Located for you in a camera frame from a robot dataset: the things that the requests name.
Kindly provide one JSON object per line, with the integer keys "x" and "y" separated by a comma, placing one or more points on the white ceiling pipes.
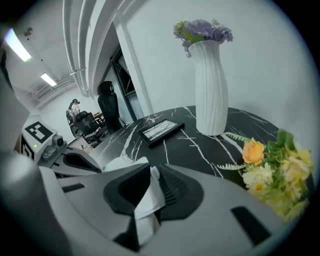
{"x": 72, "y": 37}

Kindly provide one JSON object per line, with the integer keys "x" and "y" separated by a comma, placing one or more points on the round black marble table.
{"x": 200, "y": 150}

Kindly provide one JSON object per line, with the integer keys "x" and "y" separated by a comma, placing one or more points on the purple flower bunch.
{"x": 200, "y": 28}

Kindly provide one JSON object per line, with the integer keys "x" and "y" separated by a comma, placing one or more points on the black office chair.
{"x": 108, "y": 107}
{"x": 86, "y": 125}

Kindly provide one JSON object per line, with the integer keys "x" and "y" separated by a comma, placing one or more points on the black picture frame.
{"x": 160, "y": 132}

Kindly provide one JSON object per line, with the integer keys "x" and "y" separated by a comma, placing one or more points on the white ribbed vase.
{"x": 211, "y": 95}

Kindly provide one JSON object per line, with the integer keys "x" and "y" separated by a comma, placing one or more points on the long ceiling light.
{"x": 48, "y": 79}
{"x": 17, "y": 46}

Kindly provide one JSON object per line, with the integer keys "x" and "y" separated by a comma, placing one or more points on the black framed window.
{"x": 125, "y": 82}

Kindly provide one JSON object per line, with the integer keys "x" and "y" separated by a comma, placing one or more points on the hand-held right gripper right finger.
{"x": 212, "y": 200}

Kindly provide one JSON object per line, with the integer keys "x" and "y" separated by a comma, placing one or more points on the yellow orange flower bouquet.
{"x": 282, "y": 175}

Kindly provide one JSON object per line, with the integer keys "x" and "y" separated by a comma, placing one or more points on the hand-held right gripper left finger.
{"x": 87, "y": 200}

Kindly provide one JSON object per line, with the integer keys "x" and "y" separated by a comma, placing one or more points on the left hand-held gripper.
{"x": 37, "y": 140}

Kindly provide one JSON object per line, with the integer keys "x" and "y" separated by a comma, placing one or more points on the white tissue packet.
{"x": 150, "y": 200}

